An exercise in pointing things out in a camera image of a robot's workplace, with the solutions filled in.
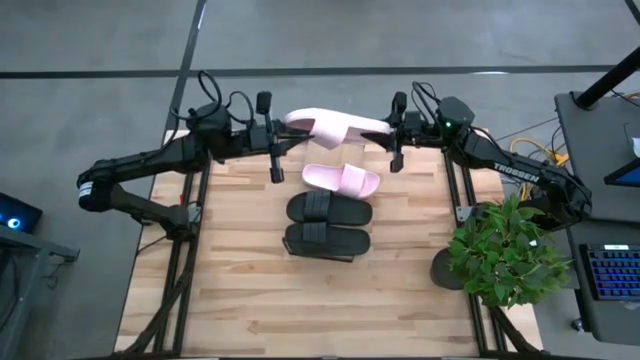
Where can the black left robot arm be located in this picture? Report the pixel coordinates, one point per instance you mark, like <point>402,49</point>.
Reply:
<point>150,160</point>

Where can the grey metal cart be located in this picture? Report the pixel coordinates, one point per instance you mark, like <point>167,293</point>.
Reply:
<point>25,260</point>

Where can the blue backlit keyboard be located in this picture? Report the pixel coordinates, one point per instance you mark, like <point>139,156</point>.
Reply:
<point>617,272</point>

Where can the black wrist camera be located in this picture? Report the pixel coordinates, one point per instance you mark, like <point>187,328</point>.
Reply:
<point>414,122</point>
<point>257,132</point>

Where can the black device with blue light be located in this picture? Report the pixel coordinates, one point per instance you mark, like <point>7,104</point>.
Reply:
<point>22,212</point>

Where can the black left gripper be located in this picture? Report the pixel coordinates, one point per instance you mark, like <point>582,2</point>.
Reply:
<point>276,150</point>

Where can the black pole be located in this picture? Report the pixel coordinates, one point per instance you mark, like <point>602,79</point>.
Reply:
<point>607,77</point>

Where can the grey desk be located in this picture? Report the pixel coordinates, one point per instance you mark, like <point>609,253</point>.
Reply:
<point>590,150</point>
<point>600,320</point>

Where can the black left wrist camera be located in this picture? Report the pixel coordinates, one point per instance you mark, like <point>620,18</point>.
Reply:
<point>257,132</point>

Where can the black ribbed slide sandal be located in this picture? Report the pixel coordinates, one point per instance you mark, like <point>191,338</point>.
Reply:
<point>340,242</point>
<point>345,212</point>

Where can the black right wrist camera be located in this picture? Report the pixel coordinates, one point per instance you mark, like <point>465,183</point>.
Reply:
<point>414,122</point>

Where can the black plant pot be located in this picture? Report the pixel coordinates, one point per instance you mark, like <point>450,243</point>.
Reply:
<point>442,272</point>

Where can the green leafy artificial plant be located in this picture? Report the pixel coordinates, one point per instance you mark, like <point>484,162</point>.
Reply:
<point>505,250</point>

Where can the black tablet screen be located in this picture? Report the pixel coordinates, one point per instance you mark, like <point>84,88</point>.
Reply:
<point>627,176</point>

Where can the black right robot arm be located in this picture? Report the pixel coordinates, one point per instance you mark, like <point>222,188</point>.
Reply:
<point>520,172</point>

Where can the pink slide sandal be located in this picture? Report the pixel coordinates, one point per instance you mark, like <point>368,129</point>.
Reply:
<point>330,125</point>
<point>345,181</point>

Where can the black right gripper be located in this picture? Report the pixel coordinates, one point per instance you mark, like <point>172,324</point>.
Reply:
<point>399,140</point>

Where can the black aluminium table frame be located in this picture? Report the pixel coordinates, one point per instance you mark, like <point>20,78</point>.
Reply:
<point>183,300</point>
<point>479,325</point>

